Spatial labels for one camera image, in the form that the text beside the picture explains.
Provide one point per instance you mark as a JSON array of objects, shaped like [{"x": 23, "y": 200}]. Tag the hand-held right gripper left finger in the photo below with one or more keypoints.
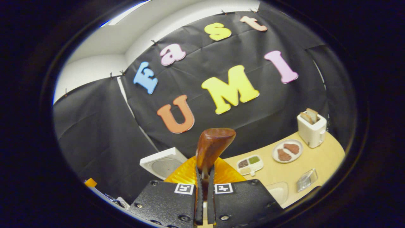
[{"x": 198, "y": 196}]

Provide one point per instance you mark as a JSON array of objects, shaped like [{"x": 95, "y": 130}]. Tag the white rice cooker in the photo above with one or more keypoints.
[{"x": 161, "y": 166}]

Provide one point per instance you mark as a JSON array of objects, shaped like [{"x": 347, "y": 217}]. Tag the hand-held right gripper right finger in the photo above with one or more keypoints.
[{"x": 211, "y": 196}]

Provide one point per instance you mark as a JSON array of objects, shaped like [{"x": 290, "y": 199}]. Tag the clear tray of rice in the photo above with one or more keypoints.
[{"x": 278, "y": 193}]

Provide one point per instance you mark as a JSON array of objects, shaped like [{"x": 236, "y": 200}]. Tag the brown meat piece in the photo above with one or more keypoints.
[
  {"x": 283, "y": 155},
  {"x": 291, "y": 148}
]

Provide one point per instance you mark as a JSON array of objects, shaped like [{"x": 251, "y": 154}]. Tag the toast bread slice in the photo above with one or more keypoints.
[
  {"x": 306, "y": 118},
  {"x": 313, "y": 114}
]

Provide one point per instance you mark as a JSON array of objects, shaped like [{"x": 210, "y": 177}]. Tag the white toaster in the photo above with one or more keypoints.
[{"x": 311, "y": 134}]

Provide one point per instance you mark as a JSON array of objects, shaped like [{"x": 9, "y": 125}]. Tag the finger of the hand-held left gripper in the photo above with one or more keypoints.
[{"x": 90, "y": 182}]

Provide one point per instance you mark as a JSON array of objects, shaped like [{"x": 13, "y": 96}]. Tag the white divided dish of beans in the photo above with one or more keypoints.
[{"x": 250, "y": 163}]

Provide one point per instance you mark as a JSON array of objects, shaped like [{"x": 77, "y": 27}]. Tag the brown wooden spoon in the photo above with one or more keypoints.
[{"x": 213, "y": 142}]

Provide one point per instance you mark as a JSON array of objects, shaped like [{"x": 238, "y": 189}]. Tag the white oval plate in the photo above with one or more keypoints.
[{"x": 274, "y": 152}]

